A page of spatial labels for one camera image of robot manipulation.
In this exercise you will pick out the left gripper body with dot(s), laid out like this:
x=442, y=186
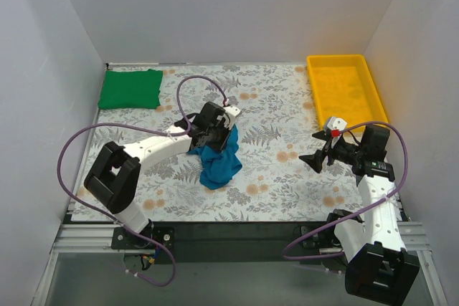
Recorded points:
x=222, y=135

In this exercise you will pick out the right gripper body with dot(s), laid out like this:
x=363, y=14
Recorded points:
x=328, y=152

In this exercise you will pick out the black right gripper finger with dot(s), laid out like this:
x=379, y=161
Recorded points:
x=322, y=135
x=314, y=161

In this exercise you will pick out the blue t shirt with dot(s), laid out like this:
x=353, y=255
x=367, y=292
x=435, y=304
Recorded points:
x=218, y=168

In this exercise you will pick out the yellow plastic tray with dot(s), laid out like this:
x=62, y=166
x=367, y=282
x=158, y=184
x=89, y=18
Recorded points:
x=342, y=86

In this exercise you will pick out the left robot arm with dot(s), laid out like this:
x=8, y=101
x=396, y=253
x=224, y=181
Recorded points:
x=113, y=177

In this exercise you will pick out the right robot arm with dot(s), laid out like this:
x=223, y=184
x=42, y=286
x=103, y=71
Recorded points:
x=379, y=267

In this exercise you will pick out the floral table cloth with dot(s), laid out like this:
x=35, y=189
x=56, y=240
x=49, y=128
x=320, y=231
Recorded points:
x=275, y=127

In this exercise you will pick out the folded green t shirt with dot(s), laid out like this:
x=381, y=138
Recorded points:
x=135, y=89

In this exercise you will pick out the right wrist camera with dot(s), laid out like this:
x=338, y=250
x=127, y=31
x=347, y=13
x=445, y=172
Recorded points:
x=335, y=126

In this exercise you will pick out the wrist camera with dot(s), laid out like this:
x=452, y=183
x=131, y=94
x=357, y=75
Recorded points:
x=335, y=126
x=231, y=113

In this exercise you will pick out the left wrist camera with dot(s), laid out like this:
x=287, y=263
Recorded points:
x=231, y=113

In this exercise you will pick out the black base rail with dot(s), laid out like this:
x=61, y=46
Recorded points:
x=192, y=242

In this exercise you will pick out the aluminium frame rail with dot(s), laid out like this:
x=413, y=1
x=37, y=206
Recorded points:
x=82, y=269

